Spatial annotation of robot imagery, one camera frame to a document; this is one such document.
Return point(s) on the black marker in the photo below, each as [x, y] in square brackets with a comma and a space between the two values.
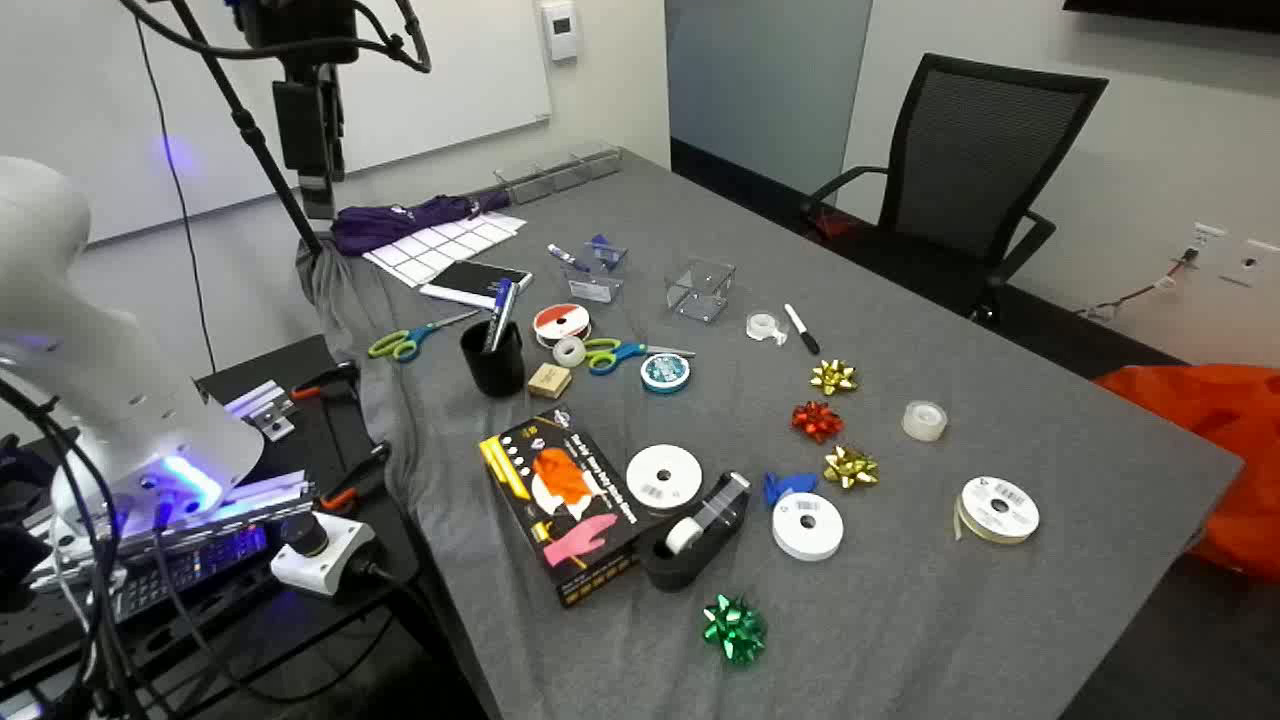
[802, 330]

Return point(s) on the aluminium rail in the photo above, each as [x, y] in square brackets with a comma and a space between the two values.
[275, 492]

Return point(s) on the white wall socket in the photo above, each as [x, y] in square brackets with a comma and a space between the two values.
[1208, 242]
[1262, 262]

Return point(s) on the black and orange clamp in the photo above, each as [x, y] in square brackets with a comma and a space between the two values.
[355, 480]
[325, 382]

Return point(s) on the red and white ribbon spool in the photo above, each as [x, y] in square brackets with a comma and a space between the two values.
[561, 322]

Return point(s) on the black office chair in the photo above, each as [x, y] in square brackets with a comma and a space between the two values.
[970, 160]

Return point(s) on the aluminium bracket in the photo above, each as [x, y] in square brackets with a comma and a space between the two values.
[262, 410]

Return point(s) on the blue pen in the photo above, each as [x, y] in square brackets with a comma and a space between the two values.
[500, 310]

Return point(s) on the orange bag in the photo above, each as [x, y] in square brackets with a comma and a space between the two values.
[1220, 420]

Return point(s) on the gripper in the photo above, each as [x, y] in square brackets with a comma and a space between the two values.
[300, 125]

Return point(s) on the black wall screen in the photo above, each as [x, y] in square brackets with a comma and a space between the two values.
[1180, 10]

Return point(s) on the blue marker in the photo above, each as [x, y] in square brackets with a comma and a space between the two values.
[566, 256]

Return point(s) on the green gift bow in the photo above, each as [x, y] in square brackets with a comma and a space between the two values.
[735, 630]

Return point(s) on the row of clear plastic boxes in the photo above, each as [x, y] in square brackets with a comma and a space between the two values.
[560, 172]

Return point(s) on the red gift bow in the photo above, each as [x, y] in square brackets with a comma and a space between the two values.
[816, 421]

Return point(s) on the blue gift bow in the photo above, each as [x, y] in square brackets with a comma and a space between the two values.
[785, 486]

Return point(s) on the small white tape roll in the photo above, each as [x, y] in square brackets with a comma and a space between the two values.
[569, 352]

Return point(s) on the black notebook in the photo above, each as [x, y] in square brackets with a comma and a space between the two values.
[478, 280]

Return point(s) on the purple umbrella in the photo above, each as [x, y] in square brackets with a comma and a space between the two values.
[400, 222]

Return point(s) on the small clear plastic box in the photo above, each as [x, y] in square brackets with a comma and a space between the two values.
[606, 252]
[594, 287]

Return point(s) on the teal ribbon spool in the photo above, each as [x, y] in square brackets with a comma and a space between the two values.
[665, 372]

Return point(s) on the grey table cloth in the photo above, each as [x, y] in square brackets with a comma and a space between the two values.
[900, 620]

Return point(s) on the white wall thermostat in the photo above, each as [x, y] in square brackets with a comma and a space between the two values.
[560, 30]

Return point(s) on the white emergency stop button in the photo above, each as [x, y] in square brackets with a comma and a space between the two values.
[320, 560]

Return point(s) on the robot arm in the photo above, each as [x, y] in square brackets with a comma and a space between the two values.
[120, 400]

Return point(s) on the whiteboard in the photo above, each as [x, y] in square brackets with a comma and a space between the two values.
[450, 70]

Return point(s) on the small wooden block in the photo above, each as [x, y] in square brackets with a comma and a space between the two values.
[549, 380]

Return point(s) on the blue and green scissors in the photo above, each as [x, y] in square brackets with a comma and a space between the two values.
[612, 355]

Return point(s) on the black box of gloves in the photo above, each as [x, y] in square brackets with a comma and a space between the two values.
[565, 510]

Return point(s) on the clear tape roll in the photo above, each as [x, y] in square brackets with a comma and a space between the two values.
[764, 326]
[924, 421]

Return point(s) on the black tape dispenser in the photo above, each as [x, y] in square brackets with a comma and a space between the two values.
[690, 560]

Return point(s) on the white sheet of labels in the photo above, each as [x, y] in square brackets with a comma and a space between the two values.
[440, 245]

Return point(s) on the cream ribbon spool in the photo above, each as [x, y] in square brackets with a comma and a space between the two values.
[1000, 510]

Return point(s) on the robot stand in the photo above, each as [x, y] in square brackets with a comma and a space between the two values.
[300, 640]

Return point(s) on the clear plastic cube box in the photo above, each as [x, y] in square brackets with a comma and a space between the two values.
[700, 290]

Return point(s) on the black cup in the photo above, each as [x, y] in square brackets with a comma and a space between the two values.
[493, 368]

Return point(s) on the gold gift bow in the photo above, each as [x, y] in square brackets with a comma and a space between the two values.
[851, 467]
[833, 377]

